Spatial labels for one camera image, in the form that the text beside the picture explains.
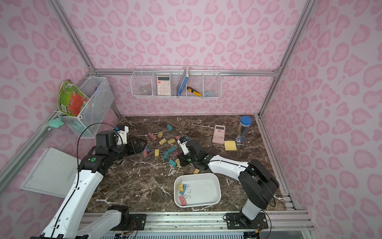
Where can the pink calculator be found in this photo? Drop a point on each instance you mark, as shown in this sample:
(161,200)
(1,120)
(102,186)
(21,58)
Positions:
(219,134)

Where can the blue book in shelf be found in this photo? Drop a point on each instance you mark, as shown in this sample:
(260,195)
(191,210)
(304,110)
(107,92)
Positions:
(183,81)

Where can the yellow binder clip cluster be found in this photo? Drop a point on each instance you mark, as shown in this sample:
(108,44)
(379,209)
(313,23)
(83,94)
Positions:
(181,188)

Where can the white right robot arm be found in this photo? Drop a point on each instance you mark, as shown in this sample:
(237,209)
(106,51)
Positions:
(258,183)

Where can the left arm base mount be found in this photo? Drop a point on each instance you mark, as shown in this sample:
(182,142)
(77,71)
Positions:
(128,222)

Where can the white calculator in shelf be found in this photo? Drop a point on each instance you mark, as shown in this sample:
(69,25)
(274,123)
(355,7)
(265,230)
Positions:
(163,86)

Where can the yellow sticky note pad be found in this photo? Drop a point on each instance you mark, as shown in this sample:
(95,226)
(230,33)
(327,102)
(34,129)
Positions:
(230,146)

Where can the white paper pad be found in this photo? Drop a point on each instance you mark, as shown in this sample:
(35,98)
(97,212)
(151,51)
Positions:
(53,174)

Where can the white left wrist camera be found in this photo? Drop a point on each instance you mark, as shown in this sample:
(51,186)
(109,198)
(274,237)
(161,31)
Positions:
(122,132)

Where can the blue binder clip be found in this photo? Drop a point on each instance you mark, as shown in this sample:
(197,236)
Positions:
(185,189)

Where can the teal binder clip near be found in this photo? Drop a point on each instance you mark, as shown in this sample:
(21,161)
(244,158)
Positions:
(173,163)

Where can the green red snack bag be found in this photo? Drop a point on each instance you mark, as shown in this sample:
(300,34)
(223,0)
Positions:
(71,100)

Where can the yellow utility knife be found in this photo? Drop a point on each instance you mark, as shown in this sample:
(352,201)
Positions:
(195,92)

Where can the white mesh side basket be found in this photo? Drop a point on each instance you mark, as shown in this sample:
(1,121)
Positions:
(87,123)

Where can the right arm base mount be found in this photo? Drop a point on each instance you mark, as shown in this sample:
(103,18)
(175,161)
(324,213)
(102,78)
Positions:
(237,221)

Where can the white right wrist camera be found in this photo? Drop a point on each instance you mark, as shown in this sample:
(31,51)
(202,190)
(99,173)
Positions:
(182,144)

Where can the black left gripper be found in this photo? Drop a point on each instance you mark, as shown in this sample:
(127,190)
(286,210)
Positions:
(133,145)

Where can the white storage tray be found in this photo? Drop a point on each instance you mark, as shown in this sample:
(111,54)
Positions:
(205,190)

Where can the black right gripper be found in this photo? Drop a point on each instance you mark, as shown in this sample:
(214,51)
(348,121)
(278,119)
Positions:
(187,146)

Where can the pencil jar blue lid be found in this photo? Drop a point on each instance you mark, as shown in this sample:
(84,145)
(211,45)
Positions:
(245,123)

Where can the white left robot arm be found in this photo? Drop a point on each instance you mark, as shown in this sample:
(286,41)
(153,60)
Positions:
(111,146)

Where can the white wire wall shelf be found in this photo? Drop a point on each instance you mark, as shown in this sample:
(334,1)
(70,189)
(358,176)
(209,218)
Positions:
(207,81)

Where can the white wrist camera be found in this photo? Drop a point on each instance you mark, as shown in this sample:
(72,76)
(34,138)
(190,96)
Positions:
(122,132)
(182,144)

